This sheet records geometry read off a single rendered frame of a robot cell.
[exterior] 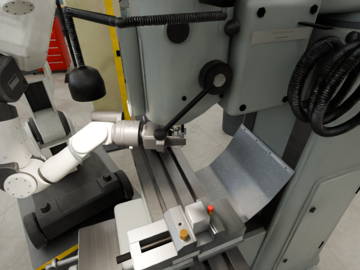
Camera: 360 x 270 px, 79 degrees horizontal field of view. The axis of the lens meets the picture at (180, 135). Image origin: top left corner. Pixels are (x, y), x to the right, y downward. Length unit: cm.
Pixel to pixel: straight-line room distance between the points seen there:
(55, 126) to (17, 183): 51
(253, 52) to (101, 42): 189
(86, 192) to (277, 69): 122
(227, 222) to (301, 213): 36
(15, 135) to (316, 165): 90
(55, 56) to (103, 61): 292
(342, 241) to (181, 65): 198
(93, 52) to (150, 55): 185
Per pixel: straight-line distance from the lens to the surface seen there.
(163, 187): 90
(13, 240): 224
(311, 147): 78
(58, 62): 522
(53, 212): 141
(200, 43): 47
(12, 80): 73
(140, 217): 97
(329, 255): 209
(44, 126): 121
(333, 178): 96
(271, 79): 57
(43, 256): 154
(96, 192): 143
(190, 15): 36
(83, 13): 41
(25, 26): 76
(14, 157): 76
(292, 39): 57
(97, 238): 107
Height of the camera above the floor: 163
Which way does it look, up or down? 36 degrees down
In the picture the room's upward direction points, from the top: straight up
